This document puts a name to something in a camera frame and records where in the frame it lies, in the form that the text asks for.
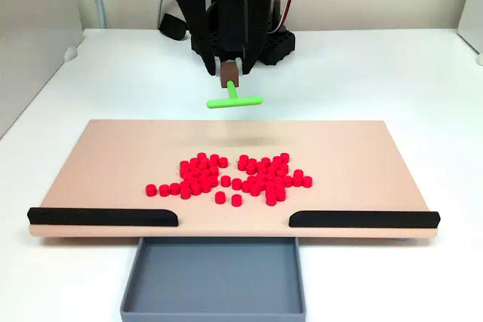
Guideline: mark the white wall clip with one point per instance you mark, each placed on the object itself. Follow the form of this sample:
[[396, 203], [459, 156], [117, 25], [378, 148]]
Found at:
[[70, 54]]

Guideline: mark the black edge rail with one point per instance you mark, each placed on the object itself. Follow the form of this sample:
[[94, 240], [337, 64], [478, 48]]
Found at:
[[358, 219], [94, 217]]

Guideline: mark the green T pusher brown block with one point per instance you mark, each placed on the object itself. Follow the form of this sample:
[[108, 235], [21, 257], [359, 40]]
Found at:
[[234, 102]]

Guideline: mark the beige flat board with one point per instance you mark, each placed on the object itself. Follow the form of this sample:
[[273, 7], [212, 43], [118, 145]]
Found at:
[[113, 156]]

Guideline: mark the red cylindrical granule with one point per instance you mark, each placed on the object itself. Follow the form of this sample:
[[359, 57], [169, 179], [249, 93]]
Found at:
[[247, 184], [206, 184], [271, 176], [184, 163], [253, 160], [279, 179], [174, 186], [184, 170], [243, 156], [272, 189], [188, 176], [262, 170], [185, 191], [223, 160], [289, 178], [195, 186], [214, 156], [277, 158], [243, 162], [194, 160], [282, 172], [237, 181], [192, 166], [205, 173], [195, 171], [272, 169], [150, 187], [236, 197], [184, 184], [272, 196], [214, 169], [219, 194], [285, 154], [202, 154], [282, 192], [261, 176], [284, 166], [256, 187], [281, 186], [202, 166], [251, 166], [213, 179], [260, 164], [271, 183], [252, 178], [299, 172], [203, 178], [299, 178], [260, 182], [204, 160], [275, 163], [193, 181], [266, 159], [308, 179], [212, 163], [225, 178], [164, 187]]

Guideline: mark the black clamp knob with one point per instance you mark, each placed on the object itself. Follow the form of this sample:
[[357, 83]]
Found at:
[[173, 28]]

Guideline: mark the grey square tray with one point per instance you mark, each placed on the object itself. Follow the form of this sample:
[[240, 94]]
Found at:
[[215, 276]]

